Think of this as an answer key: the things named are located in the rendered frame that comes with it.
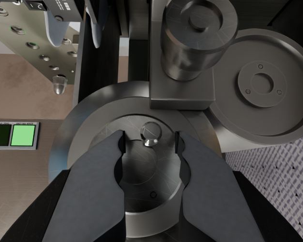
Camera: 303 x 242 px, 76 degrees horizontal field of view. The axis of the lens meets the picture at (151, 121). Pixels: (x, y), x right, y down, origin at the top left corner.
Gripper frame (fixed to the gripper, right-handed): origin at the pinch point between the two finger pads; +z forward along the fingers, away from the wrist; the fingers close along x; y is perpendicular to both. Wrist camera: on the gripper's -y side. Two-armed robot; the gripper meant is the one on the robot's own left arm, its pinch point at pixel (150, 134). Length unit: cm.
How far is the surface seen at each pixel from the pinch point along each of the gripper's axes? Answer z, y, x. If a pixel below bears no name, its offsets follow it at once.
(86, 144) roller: 2.4, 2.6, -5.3
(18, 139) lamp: 30.2, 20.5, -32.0
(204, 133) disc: 3.3, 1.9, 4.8
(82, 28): 11.4, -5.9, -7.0
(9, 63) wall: 225, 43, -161
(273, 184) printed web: 7.2, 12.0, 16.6
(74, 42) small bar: 25.6, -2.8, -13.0
